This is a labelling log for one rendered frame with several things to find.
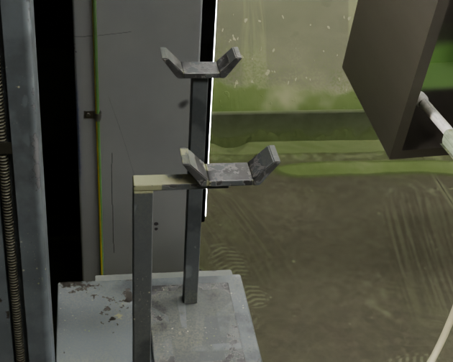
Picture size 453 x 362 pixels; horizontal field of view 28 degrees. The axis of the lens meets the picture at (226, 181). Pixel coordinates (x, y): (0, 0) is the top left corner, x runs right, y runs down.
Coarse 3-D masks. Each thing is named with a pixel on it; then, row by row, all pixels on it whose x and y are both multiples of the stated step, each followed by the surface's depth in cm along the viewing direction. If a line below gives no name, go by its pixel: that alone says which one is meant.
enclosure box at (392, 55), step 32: (384, 0) 200; (416, 0) 185; (448, 0) 177; (352, 32) 220; (384, 32) 202; (416, 32) 186; (448, 32) 229; (352, 64) 222; (384, 64) 203; (416, 64) 187; (448, 64) 235; (384, 96) 205; (416, 96) 193; (448, 96) 224; (384, 128) 206; (416, 128) 214
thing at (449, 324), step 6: (450, 312) 200; (450, 318) 199; (450, 324) 200; (444, 330) 200; (444, 336) 200; (438, 342) 200; (444, 342) 200; (438, 348) 200; (432, 354) 200; (438, 354) 200; (432, 360) 199
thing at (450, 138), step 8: (424, 96) 209; (416, 104) 210; (424, 104) 207; (432, 112) 204; (432, 120) 204; (440, 120) 201; (440, 128) 200; (448, 128) 198; (448, 136) 195; (448, 144) 195; (448, 152) 195
